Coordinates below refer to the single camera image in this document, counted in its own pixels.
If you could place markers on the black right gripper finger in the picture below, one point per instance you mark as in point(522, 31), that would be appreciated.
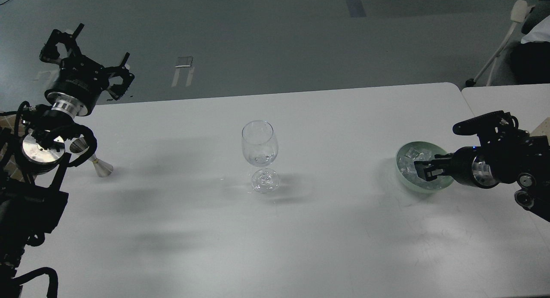
point(433, 173)
point(440, 161)

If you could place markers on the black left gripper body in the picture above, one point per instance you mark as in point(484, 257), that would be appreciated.
point(77, 88)

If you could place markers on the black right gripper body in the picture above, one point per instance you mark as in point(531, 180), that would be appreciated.
point(468, 167)

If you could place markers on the steel double jigger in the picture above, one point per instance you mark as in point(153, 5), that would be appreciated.
point(102, 168)

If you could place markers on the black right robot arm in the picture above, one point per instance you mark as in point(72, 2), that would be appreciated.
point(506, 155)

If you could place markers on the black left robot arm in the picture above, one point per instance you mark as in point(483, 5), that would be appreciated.
point(39, 143)

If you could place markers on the pile of ice cubes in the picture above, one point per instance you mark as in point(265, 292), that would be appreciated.
point(406, 161)

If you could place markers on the clear wine glass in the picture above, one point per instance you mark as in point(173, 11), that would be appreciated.
point(260, 148)

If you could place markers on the green bowl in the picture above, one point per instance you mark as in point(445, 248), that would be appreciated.
point(416, 184)

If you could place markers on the wooden block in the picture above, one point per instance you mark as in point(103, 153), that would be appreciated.
point(543, 129)

